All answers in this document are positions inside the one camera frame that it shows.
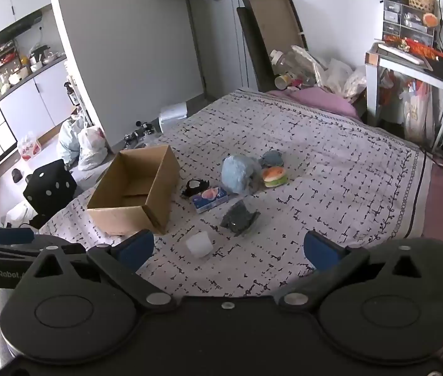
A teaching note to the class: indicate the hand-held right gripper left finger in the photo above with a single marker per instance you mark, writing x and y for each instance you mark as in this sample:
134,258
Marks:
135,248

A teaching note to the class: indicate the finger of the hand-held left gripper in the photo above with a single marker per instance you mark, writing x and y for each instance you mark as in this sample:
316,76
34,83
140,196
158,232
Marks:
12,236
6,251

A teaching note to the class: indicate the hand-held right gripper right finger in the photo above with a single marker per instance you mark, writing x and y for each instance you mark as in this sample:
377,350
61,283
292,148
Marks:
319,250

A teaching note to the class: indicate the brown cardboard box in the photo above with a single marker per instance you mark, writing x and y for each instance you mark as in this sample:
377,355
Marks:
133,190

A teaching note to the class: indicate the white soft pad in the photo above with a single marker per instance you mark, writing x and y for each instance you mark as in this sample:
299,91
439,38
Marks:
200,244

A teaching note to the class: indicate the black and white plush toy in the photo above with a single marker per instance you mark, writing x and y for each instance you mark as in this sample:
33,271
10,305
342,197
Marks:
194,188

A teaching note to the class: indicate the burger plush toy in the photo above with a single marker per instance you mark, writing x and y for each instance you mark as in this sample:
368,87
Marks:
275,177

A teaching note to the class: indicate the grey cloth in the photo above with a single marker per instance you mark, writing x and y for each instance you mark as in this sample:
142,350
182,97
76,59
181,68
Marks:
239,219

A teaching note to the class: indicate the blue tissue pack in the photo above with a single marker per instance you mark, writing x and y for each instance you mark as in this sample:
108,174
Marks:
209,199

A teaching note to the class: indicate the grey-blue plush toy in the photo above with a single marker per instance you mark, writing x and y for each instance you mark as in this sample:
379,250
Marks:
272,159

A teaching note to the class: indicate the light blue plush toy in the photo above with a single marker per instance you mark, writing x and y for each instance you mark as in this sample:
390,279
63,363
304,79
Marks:
239,174

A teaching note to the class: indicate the black dice cushion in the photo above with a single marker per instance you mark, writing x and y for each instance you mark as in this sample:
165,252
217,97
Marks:
49,190

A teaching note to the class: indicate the black slipper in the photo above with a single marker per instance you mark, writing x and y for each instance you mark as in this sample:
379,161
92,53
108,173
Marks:
17,175

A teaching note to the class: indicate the black-patterned white blanket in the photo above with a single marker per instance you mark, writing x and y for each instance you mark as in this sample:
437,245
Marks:
323,188

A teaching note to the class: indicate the red and white plastic bag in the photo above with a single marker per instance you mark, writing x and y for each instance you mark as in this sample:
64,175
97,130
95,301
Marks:
29,149

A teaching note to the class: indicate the light blue plastic bag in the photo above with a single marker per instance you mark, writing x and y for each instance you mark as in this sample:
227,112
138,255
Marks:
66,141

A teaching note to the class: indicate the small black tripod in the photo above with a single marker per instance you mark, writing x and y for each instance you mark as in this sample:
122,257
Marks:
139,132

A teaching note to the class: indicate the white plastic film roll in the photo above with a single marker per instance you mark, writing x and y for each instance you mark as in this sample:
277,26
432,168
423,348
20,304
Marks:
172,116

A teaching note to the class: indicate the white kitchen counter cabinet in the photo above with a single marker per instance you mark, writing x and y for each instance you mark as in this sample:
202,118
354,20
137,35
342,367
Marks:
37,94

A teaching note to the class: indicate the pink pillow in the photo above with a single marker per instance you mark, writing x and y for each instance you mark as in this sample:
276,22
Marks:
317,101

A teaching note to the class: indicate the white paper bag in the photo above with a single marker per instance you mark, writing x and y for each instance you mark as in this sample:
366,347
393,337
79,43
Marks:
415,107

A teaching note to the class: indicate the paper cup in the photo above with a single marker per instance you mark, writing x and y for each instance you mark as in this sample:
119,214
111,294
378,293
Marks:
282,82

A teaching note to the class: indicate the crumpled white plastic bags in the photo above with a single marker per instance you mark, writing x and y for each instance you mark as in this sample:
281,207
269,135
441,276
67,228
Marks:
340,75

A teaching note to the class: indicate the clear plastic bottle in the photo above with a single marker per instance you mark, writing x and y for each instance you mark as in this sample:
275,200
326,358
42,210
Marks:
286,62

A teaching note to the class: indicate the white shelf rack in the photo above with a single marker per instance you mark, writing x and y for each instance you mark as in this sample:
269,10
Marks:
401,64

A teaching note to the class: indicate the dark board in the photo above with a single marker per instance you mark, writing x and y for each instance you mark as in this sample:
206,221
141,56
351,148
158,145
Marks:
254,55

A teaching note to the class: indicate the range hood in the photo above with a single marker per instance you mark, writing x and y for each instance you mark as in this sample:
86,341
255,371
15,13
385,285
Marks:
16,27

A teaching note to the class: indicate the brown cardboard sheet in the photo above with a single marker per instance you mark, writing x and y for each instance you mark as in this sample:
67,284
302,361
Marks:
274,19

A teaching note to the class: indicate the grey drawer organizer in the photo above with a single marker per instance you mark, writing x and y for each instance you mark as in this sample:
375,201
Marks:
407,21

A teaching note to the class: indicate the wicker basket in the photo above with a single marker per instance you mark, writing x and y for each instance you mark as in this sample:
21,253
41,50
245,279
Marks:
421,2

